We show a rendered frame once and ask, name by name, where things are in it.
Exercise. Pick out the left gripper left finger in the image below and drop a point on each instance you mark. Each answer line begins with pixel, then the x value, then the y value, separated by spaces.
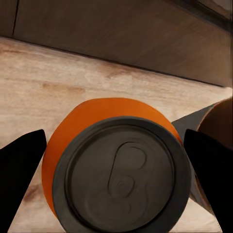
pixel 18 163

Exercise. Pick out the cabinet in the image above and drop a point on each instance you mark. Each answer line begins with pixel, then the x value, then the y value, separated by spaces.
pixel 187 38

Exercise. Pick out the trash can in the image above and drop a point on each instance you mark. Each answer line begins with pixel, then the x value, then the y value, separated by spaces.
pixel 216 121

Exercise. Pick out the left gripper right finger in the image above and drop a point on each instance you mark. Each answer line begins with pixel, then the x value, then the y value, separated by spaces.
pixel 213 164

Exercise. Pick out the can of soda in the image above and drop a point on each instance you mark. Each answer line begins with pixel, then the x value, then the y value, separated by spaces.
pixel 116 165

